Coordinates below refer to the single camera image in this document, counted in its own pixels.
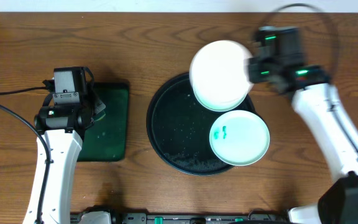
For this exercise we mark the green yellow scrub sponge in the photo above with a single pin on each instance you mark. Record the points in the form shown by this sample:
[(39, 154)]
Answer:
[(99, 116)]

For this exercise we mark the white plate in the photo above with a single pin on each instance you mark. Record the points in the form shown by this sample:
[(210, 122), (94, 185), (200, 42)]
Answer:
[(218, 71)]

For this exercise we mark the mint green plate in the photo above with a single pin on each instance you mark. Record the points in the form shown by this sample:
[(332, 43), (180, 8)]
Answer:
[(219, 107), (239, 138)]

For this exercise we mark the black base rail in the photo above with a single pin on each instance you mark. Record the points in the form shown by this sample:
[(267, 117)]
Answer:
[(255, 216)]

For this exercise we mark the round black tray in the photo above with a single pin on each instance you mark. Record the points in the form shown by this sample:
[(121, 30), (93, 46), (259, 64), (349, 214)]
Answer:
[(179, 129)]

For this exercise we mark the black rectangular tray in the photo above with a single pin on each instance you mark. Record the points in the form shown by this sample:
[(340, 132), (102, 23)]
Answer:
[(105, 141)]

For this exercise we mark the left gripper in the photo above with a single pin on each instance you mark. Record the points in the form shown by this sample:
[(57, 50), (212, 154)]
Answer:
[(97, 106)]

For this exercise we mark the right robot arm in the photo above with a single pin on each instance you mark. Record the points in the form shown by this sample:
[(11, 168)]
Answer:
[(317, 102)]

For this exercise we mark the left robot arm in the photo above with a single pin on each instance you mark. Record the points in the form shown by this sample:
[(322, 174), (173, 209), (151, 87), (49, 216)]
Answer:
[(66, 114)]

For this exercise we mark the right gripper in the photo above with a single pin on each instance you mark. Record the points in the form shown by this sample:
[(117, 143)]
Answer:
[(251, 66)]

